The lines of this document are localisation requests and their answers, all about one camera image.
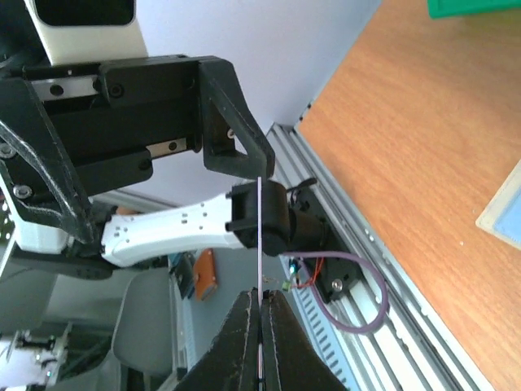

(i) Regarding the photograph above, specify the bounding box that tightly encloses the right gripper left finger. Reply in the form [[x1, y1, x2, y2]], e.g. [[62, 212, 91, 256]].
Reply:
[[176, 289, 260, 391]]

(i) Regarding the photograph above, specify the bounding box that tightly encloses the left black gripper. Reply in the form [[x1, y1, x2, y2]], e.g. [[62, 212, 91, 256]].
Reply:
[[1, 56, 275, 244]]

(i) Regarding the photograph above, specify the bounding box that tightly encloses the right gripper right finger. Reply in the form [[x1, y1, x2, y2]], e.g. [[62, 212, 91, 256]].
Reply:
[[260, 291, 346, 391]]

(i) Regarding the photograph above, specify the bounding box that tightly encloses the white card holder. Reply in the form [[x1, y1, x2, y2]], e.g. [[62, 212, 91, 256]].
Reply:
[[475, 162, 521, 250]]

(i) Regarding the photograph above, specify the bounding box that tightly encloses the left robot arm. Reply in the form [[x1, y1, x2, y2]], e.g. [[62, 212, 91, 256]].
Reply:
[[1, 55, 344, 390]]

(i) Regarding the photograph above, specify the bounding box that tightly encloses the orange object in background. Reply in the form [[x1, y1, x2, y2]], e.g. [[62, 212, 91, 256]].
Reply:
[[193, 248, 217, 301]]

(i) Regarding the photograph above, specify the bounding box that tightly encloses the left circuit board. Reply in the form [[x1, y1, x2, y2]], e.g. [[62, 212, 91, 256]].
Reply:
[[282, 259, 315, 292]]

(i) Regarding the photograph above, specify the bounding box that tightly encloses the grey office chair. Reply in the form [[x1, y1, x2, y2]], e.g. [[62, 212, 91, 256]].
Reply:
[[52, 268, 173, 391]]

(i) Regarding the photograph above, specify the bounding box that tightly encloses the green two-compartment tray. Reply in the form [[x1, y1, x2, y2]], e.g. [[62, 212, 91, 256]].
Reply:
[[427, 0, 520, 19]]

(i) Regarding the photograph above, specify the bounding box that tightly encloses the slotted cable duct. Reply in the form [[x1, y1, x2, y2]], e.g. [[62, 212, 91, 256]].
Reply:
[[284, 264, 363, 391]]

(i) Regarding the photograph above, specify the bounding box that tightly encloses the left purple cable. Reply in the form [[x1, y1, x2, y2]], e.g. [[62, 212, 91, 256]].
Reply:
[[280, 251, 390, 336]]

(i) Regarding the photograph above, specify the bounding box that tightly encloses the aluminium front rail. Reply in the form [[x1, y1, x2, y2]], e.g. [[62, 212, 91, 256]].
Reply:
[[264, 121, 485, 391]]

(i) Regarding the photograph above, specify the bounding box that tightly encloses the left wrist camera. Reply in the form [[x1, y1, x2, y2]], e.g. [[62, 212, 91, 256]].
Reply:
[[24, 1, 148, 65]]

